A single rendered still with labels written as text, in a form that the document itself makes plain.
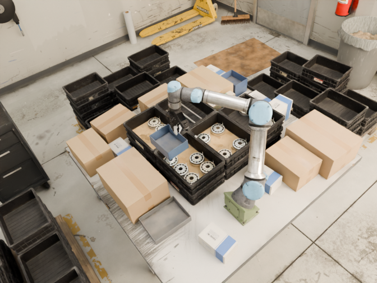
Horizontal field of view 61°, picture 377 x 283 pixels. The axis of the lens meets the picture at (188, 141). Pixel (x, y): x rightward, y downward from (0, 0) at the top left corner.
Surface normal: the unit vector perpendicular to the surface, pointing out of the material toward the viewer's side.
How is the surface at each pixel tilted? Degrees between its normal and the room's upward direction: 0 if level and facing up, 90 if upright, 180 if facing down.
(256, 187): 63
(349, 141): 0
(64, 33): 90
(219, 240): 0
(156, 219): 0
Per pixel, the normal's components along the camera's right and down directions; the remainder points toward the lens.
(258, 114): -0.25, 0.07
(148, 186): -0.09, -0.69
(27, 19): 0.62, 0.53
